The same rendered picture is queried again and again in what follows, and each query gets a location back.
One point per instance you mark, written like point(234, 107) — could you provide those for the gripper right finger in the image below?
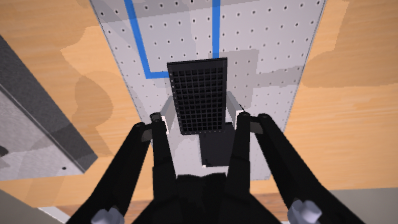
point(307, 200)

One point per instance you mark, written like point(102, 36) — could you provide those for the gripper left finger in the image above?
point(111, 198)

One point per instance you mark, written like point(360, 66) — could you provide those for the blue tape outline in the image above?
point(140, 46)

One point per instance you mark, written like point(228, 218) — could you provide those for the black rectangular frame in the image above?
point(216, 148)

